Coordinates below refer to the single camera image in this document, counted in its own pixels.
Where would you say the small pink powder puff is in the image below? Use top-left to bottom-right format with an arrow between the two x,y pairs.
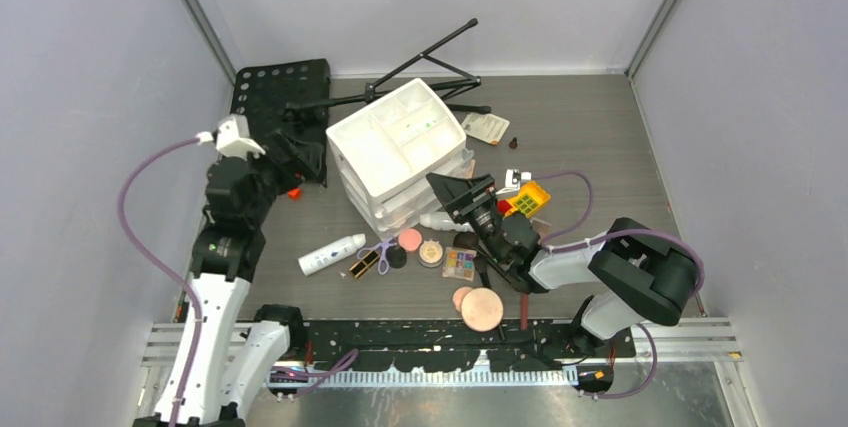
452,286 -> 473,312

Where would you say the purple cable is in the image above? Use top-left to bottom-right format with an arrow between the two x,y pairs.
117,137 -> 360,427
529,170 -> 707,401

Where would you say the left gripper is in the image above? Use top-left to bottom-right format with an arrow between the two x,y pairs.
241,130 -> 322,226

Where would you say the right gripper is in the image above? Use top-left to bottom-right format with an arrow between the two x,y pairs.
428,173 -> 507,264

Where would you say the black makeup brush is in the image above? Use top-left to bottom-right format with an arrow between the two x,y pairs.
452,232 -> 531,294

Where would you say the large white spray bottle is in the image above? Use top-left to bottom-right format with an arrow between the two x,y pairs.
298,233 -> 366,276

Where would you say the colorful eyeshadow palette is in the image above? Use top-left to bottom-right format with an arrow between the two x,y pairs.
442,247 -> 477,282

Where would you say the black gold lipstick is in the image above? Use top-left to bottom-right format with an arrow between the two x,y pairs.
349,257 -> 378,279

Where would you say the red handled makeup brush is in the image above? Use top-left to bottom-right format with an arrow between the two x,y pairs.
520,294 -> 529,331

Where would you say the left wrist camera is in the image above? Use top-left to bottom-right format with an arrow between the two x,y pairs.
195,114 -> 267,160

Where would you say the purple eyelash curler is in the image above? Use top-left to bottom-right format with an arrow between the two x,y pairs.
357,237 -> 397,275

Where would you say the beige powder jar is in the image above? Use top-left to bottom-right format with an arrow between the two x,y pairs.
418,240 -> 445,269

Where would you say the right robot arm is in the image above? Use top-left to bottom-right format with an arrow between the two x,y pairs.
426,173 -> 704,358

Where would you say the black round jar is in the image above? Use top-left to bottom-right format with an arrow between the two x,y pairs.
386,245 -> 408,269

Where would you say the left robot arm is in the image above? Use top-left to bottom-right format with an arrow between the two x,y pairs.
117,127 -> 307,426

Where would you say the nude eyeshadow palette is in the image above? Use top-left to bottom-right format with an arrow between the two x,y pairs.
530,217 -> 551,238

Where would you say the pink round compact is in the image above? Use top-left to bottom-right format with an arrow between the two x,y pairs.
397,228 -> 423,252

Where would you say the white sachet packet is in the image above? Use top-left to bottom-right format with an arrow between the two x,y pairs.
461,113 -> 511,145

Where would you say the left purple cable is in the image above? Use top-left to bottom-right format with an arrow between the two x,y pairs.
117,137 -> 360,427

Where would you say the small white bottle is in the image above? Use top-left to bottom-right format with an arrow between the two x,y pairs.
419,212 -> 463,231

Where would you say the large round powder compact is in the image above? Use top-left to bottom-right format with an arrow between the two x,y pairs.
459,287 -> 504,332

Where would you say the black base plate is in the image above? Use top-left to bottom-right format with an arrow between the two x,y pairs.
243,319 -> 637,374

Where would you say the yellow red toy block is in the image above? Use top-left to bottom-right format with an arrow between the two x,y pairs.
497,181 -> 551,218

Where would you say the white plastic drawer organizer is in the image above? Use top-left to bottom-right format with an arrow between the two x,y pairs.
326,78 -> 475,240

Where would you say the red cube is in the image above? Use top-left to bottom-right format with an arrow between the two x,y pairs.
287,187 -> 302,200

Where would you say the black music stand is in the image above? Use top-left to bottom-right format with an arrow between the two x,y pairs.
230,18 -> 491,192

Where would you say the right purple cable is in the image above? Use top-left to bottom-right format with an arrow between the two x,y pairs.
529,170 -> 707,401

